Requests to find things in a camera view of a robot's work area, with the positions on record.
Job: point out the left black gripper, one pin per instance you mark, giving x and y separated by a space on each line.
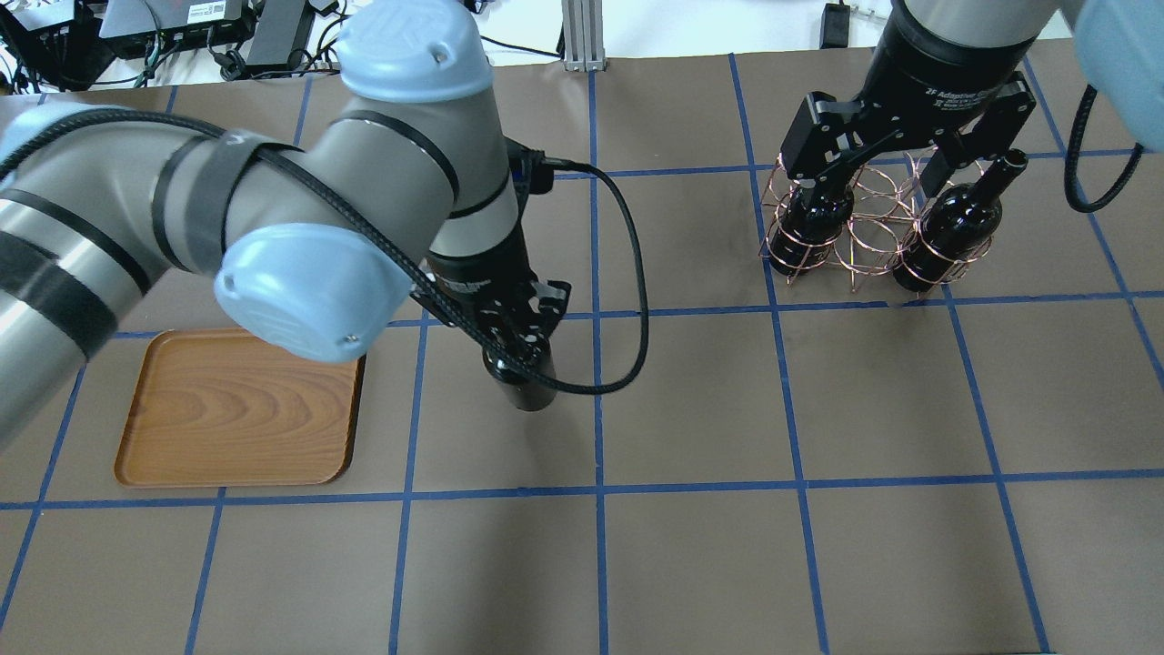
479 275

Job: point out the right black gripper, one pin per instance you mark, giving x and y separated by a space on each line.
941 80

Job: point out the dark wine bottle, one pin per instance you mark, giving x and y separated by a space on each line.
957 227
812 218
523 393

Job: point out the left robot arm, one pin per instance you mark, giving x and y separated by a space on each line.
410 191

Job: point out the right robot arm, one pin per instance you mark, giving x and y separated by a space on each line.
1117 45

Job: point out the wooden tray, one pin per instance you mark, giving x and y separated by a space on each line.
224 409

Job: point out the black power adapter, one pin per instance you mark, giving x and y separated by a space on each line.
834 25

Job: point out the copper wire bottle basket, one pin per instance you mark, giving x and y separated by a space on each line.
884 222

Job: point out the aluminium frame post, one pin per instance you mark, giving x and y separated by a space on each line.
583 36

